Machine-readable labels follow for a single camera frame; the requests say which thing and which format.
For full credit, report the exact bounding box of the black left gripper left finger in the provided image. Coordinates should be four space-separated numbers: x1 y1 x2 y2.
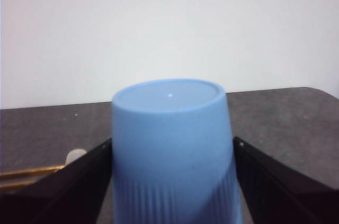
0 138 112 224

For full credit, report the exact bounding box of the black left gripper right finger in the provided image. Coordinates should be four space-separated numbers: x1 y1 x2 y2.
232 136 339 224

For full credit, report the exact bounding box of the blue ribbed plastic cup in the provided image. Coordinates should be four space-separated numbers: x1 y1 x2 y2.
111 78 245 224

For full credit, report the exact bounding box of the gold wire cup rack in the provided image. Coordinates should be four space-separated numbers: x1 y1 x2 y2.
0 149 88 190

